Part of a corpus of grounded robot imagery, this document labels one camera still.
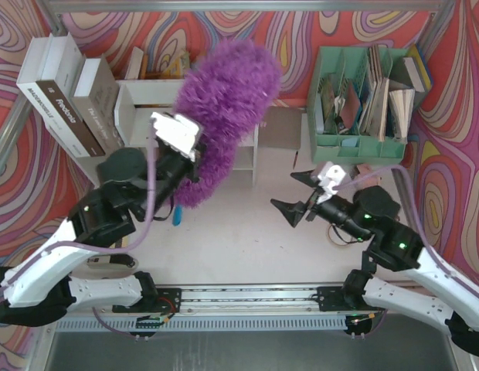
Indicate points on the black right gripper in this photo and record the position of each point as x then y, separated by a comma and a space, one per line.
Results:
311, 202

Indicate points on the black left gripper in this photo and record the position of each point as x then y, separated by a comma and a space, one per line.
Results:
181, 165

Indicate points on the purple fluffy duster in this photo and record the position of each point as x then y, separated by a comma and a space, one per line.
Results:
228, 94

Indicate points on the small yellow book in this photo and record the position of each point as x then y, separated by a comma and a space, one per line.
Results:
122, 243

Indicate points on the white black stapler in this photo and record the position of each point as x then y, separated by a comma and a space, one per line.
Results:
112, 261

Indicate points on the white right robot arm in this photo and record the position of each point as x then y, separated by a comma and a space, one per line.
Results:
400, 271

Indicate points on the white wooden bookshelf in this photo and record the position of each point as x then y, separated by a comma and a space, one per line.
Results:
138, 99

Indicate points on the brown pencil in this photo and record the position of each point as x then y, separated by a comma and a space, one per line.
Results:
295, 159

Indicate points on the pink pig figurine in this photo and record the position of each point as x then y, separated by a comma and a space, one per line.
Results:
366, 173

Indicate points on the grey notebook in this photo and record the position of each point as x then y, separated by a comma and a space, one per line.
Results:
281, 128

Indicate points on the taupe Lonely City book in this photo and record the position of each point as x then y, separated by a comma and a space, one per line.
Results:
95, 97

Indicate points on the green file organizer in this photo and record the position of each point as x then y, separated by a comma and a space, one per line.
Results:
359, 105

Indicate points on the books behind shelf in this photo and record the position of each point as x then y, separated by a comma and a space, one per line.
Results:
168, 67

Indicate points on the brown Fredonia book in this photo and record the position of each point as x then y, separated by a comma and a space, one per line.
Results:
59, 79

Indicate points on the white Mademoiselle book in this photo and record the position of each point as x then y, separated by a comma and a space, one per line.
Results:
29, 79

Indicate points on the grey book in organizer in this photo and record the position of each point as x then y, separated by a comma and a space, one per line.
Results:
413, 71

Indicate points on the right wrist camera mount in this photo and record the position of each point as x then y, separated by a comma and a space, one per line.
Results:
326, 177

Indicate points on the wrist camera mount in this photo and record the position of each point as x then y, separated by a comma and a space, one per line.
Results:
177, 132
326, 177

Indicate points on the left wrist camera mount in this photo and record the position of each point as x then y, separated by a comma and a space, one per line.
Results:
177, 132

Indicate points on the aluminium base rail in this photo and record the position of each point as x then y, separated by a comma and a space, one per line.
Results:
262, 308

